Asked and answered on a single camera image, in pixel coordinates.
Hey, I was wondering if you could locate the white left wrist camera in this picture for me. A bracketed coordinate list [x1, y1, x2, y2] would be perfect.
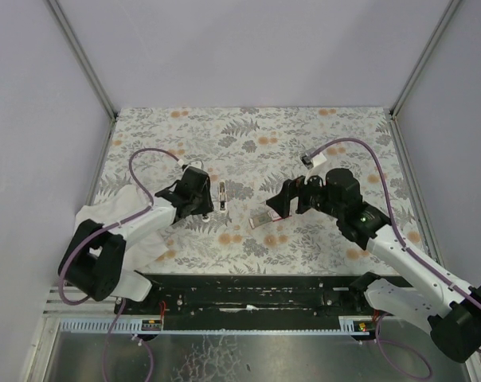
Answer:
[178, 159, 204, 171]

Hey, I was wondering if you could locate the aluminium frame post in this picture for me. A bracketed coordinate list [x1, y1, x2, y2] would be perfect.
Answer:
[390, 0, 464, 119]
[43, 0, 118, 120]

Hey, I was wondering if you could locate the right aluminium frame post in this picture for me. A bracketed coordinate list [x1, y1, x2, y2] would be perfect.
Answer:
[390, 0, 464, 119]

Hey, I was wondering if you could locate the white cloth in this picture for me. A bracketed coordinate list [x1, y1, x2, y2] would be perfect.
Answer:
[74, 185, 168, 272]

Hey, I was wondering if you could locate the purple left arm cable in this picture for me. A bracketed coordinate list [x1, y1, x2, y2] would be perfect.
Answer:
[59, 148, 188, 382]

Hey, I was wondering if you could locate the red white staple box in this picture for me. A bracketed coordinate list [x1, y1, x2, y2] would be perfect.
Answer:
[248, 210, 283, 229]

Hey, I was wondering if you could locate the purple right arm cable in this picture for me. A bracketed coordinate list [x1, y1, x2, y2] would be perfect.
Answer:
[311, 138, 481, 381]

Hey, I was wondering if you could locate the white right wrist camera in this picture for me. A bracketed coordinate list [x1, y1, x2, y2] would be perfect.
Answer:
[300, 151, 327, 182]

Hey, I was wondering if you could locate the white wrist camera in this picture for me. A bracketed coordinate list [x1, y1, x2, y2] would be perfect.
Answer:
[178, 159, 204, 171]
[300, 151, 327, 182]

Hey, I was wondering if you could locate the white cable duct strip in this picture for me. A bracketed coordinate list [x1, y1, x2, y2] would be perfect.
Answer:
[60, 318, 163, 334]

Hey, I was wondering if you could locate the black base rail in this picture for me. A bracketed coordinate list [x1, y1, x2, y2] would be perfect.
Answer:
[123, 272, 379, 333]

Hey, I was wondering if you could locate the floral patterned table mat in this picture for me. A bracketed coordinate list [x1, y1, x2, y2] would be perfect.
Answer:
[89, 107, 423, 275]

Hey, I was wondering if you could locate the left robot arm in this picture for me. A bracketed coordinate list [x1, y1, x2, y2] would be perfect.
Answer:
[57, 166, 214, 305]

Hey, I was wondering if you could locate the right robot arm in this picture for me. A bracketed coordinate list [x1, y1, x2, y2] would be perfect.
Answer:
[266, 168, 481, 363]

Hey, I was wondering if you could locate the left aluminium frame post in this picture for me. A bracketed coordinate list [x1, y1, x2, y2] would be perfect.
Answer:
[43, 0, 118, 120]

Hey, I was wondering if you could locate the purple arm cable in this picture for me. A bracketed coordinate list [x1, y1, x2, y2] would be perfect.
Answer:
[311, 138, 481, 381]
[59, 148, 188, 382]

